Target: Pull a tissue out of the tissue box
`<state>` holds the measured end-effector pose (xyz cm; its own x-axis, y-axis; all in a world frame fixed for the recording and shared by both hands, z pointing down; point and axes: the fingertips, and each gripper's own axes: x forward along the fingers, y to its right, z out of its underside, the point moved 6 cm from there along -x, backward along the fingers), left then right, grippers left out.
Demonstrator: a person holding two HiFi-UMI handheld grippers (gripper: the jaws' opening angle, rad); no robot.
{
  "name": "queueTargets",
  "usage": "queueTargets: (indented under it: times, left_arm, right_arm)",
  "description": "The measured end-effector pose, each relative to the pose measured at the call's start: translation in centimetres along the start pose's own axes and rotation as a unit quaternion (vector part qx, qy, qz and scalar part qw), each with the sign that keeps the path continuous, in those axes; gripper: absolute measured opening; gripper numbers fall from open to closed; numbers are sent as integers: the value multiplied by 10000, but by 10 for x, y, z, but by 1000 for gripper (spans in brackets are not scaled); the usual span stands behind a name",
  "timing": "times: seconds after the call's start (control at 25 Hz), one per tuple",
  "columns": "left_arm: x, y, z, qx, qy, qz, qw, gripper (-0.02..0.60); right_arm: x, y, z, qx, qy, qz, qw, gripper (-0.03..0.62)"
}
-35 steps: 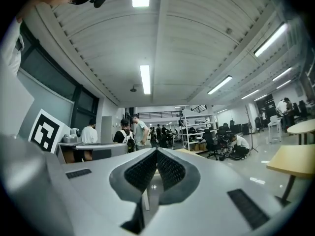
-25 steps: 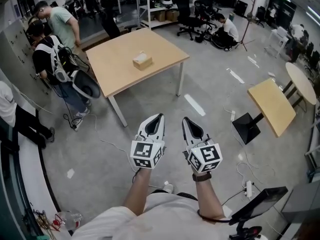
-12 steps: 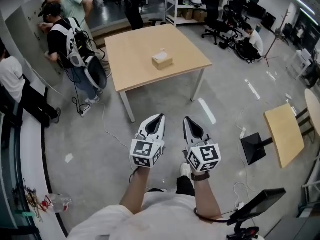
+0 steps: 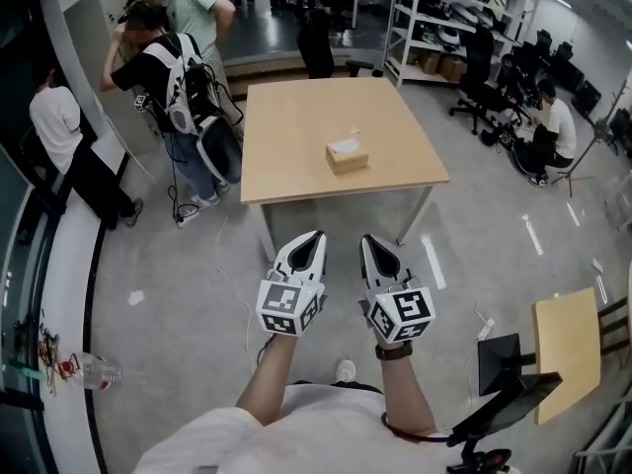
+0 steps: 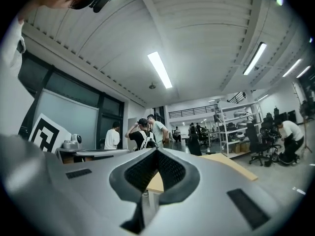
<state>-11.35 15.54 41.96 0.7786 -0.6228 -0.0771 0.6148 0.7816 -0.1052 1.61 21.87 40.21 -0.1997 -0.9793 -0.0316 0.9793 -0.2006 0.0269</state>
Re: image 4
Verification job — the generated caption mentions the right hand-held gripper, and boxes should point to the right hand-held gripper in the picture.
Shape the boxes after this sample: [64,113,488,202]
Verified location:
[358,234,436,346]

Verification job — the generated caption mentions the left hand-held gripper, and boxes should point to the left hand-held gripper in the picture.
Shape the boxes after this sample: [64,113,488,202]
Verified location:
[255,230,330,338]

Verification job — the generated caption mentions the wooden tissue box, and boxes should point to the wooden tissue box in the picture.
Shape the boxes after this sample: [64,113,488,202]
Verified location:
[325,138,371,177]

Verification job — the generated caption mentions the person's left forearm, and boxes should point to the person's left forearm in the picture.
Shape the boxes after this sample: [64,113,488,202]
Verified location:
[235,336,298,427]

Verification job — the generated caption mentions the person's right forearm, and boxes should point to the person's right forearm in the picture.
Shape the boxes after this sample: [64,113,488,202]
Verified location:
[377,348,439,436]

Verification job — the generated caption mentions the dark wristwatch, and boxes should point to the dark wristwatch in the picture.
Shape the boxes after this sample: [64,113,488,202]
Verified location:
[374,342,415,362]

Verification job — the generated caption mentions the person's black trousers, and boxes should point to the person's black trousers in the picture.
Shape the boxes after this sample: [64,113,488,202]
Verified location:
[290,379,385,395]

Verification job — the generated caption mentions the wooden table with metal legs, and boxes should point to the wooden table with metal legs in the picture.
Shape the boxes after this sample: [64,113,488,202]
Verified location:
[239,76,452,262]

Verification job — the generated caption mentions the black electric unicycle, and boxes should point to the black electric unicycle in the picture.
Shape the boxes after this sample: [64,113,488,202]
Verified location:
[481,120,540,177]

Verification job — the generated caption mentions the person's white shirt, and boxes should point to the person's white shirt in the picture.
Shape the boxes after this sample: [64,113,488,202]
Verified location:
[132,381,495,474]

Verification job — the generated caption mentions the wooden steps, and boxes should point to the wooden steps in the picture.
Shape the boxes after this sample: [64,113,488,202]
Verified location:
[224,50,350,101]

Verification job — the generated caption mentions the small wooden side table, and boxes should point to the small wooden side table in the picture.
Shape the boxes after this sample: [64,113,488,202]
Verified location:
[531,286,603,427]

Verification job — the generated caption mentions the cardboard box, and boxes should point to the cardboard box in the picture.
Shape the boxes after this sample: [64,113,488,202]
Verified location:
[419,49,443,76]
[438,54,468,84]

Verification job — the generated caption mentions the black office chair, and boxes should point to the black office chair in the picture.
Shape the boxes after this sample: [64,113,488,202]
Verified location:
[447,24,533,136]
[295,9,375,81]

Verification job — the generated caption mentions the black and red device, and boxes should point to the black and red device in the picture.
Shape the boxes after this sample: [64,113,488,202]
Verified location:
[457,444,511,474]

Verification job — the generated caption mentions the clear plastic bottle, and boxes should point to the clear plastic bottle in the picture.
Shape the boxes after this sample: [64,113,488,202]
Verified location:
[58,352,124,392]

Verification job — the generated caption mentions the metal tripod stand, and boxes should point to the metal tripod stand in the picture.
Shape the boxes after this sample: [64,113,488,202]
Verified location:
[550,79,632,198]

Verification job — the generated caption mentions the white metal shelf rack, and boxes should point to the white metal shelf rack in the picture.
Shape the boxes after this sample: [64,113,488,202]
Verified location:
[381,0,540,89]

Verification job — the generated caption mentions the pile of rubber bands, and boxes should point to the pile of rubber bands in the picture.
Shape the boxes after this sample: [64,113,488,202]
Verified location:
[36,308,64,395]

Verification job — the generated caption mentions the green clamp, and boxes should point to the green clamp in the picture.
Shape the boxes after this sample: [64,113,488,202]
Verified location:
[6,357,43,380]

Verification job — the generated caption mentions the white floor cable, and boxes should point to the white floor cable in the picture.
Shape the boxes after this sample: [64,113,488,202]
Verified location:
[213,263,259,370]

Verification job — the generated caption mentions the power strip with black cables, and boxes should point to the power strip with black cables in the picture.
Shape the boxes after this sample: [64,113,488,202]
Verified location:
[167,185,201,230]

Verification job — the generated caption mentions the black cable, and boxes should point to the black cable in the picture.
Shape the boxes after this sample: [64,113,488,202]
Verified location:
[379,411,453,446]

